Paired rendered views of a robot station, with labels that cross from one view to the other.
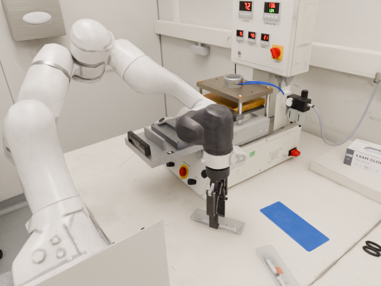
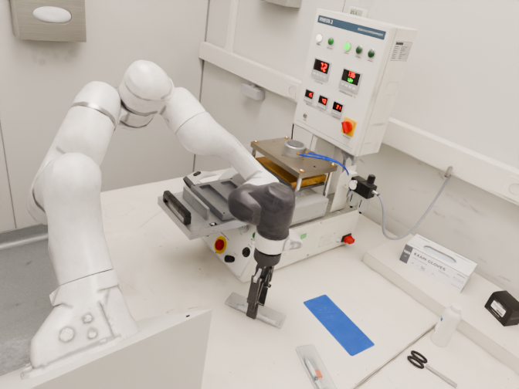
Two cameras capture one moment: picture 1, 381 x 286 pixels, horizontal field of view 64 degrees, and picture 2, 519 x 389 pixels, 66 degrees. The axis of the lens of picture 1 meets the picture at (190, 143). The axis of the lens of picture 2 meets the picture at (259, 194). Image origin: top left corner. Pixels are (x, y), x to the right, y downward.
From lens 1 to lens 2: 0.19 m
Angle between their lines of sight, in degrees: 8
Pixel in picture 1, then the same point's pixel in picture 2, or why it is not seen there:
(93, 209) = not seen: hidden behind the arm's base
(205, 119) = (266, 198)
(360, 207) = (411, 312)
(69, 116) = not seen: hidden behind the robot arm
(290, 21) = (368, 98)
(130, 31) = (167, 49)
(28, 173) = (62, 238)
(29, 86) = (72, 132)
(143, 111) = (166, 151)
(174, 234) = not seen: hidden behind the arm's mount
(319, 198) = (368, 297)
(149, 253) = (191, 343)
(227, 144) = (284, 230)
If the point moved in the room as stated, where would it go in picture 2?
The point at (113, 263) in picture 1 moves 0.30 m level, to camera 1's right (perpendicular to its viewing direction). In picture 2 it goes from (154, 351) to (312, 360)
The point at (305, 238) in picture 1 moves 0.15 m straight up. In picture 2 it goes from (350, 340) to (364, 302)
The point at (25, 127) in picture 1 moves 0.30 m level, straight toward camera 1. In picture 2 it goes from (71, 186) to (121, 286)
